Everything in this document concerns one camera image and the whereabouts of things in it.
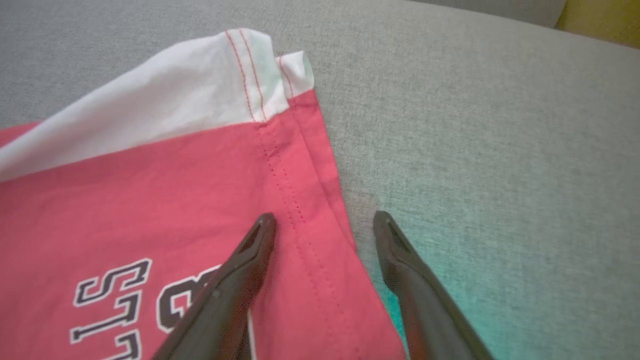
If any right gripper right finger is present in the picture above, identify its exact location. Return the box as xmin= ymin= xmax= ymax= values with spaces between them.
xmin=372 ymin=210 xmax=496 ymax=360

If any grey fabric sofa seat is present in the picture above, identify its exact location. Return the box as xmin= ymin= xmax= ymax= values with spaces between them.
xmin=0 ymin=0 xmax=640 ymax=360

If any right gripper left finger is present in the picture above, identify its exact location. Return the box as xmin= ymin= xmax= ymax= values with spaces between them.
xmin=150 ymin=212 xmax=277 ymax=360

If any red white basketball jersey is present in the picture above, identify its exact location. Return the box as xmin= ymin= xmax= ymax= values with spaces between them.
xmin=0 ymin=27 xmax=408 ymax=360

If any grey sofa back cushion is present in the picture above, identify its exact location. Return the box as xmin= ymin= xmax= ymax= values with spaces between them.
xmin=410 ymin=0 xmax=568 ymax=29

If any yellow object behind sofa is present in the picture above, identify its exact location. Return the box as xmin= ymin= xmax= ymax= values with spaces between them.
xmin=554 ymin=0 xmax=640 ymax=50

